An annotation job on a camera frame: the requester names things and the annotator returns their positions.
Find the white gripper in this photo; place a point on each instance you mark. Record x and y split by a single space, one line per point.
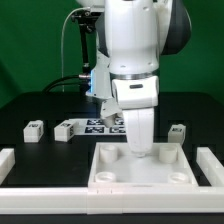
136 99

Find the white square tabletop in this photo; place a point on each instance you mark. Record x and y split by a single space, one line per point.
115 166

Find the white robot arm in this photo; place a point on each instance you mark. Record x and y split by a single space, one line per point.
131 36

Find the white left fence piece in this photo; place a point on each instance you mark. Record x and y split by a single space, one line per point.
7 161

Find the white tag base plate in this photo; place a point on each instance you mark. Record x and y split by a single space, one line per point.
95 126

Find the white front fence wall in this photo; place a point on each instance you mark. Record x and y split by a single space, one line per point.
169 199

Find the black camera on stand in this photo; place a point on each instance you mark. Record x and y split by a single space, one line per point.
87 25

